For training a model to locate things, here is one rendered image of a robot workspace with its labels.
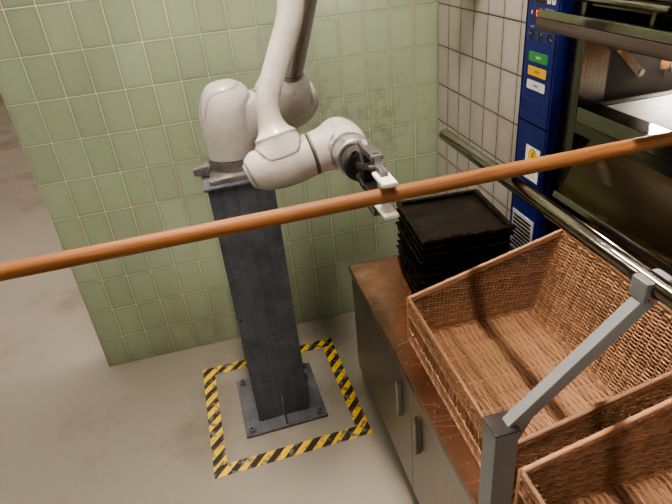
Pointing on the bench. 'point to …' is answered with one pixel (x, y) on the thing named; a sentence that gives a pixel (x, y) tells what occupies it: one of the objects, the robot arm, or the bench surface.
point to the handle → (632, 8)
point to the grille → (521, 229)
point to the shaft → (324, 207)
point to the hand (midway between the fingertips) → (386, 195)
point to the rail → (608, 26)
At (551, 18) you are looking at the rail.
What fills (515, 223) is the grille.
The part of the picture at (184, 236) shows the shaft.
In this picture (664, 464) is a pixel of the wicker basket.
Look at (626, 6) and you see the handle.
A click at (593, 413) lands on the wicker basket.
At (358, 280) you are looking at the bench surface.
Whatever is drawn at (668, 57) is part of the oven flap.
